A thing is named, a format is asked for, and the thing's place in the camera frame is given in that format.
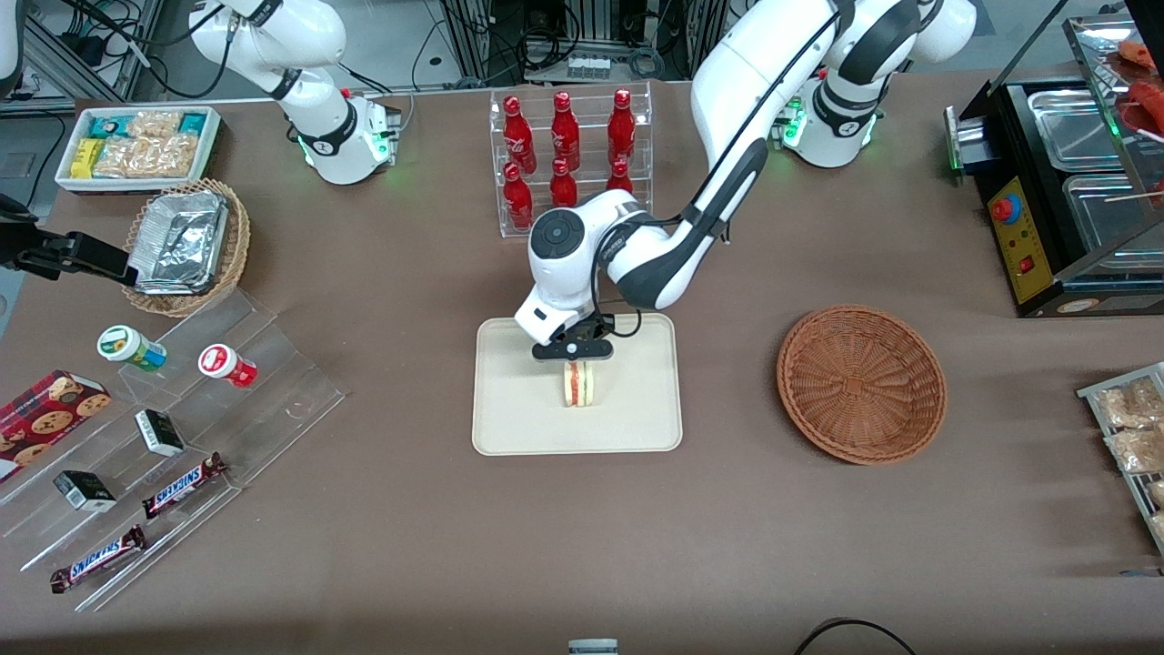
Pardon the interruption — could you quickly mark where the red chocolate cookie box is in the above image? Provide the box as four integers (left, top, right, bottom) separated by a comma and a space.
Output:
0, 369, 113, 484

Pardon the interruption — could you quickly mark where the aluminium frame profile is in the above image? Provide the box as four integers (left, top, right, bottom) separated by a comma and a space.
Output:
23, 0, 165, 115

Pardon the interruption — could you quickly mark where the clear acrylic tiered display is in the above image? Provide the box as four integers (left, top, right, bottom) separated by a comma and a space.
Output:
0, 289, 349, 613

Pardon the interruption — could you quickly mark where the cream plastic tray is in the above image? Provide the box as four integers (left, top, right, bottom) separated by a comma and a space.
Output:
472, 313, 683, 456

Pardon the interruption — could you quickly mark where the black food warmer machine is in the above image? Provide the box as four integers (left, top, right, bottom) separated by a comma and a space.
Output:
946, 14, 1164, 319

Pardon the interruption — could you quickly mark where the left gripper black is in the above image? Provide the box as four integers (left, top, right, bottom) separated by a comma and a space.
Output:
533, 314, 615, 363

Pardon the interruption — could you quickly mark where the black cable loop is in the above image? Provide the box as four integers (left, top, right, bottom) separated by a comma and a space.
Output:
793, 618, 919, 655

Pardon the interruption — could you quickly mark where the small black carton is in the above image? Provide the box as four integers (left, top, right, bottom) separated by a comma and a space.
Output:
135, 409, 186, 458
53, 470, 118, 513

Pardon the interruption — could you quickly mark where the tray of packaged snacks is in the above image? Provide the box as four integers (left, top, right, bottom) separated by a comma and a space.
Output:
1078, 362, 1164, 556

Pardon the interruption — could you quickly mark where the coiled black cable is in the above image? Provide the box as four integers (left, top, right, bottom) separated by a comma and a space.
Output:
627, 45, 670, 82

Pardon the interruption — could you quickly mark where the green lid snack cup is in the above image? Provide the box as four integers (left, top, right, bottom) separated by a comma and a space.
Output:
97, 325, 168, 373

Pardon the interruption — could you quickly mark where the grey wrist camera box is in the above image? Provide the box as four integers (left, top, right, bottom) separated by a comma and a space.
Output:
515, 291, 584, 346

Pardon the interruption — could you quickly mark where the round brown wicker basket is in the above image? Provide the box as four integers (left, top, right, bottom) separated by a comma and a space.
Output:
777, 304, 948, 466

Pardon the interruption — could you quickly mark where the light wicker basket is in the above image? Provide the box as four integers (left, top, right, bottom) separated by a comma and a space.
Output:
122, 178, 252, 318

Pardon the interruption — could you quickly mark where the silver foil tray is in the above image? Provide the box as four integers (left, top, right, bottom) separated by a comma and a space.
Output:
126, 190, 229, 296

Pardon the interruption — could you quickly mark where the Snickers chocolate bar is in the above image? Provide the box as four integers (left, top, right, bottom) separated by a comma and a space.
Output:
141, 452, 228, 520
50, 525, 148, 595

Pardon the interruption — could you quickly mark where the white plastic snack bin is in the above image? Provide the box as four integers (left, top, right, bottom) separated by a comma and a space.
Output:
55, 106, 223, 196

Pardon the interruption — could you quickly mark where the steel warmer pan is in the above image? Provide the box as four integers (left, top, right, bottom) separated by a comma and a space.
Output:
1062, 173, 1164, 253
1026, 88, 1124, 171

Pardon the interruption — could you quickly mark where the small rice cracker bag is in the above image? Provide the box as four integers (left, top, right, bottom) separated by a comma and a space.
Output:
127, 110, 184, 140

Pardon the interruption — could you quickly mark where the clear acrylic bottle rack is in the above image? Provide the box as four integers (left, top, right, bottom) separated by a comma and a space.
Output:
489, 82, 654, 239

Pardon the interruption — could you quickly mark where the large rice cracker bag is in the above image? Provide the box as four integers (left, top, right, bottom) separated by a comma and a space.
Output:
95, 134, 202, 179

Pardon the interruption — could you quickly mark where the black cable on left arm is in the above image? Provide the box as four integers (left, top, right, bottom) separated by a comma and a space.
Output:
591, 0, 847, 319

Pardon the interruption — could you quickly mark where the red lid snack cup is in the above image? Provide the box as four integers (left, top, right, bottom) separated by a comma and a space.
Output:
198, 344, 258, 389

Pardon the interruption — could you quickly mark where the triangle sandwich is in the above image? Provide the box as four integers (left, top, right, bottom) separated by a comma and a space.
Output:
562, 361, 598, 408

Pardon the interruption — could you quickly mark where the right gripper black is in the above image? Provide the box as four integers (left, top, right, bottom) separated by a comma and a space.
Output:
0, 194, 133, 279

